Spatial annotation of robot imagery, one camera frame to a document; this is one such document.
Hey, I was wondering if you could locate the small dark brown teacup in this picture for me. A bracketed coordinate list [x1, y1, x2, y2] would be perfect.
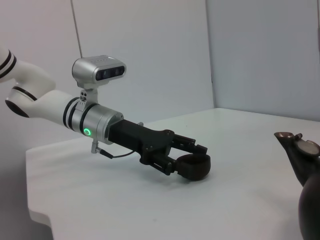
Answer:
[174, 153, 212, 182]

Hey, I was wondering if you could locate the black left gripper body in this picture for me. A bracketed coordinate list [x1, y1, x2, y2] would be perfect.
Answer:
[108, 119, 176, 175]

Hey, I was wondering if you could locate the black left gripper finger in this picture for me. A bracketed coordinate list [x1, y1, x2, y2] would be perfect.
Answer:
[171, 134, 209, 156]
[152, 155, 185, 177]

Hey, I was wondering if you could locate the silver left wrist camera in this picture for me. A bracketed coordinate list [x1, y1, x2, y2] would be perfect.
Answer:
[71, 55, 128, 112]

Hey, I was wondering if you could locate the thin left gripper cable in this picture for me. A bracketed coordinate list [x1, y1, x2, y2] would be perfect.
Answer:
[99, 146, 141, 159]

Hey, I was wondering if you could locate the silver left arm cable plug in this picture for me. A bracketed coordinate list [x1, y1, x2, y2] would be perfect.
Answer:
[90, 140, 103, 154]

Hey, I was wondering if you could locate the black round kettle teapot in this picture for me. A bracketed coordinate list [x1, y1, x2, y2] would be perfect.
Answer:
[273, 131, 320, 240]

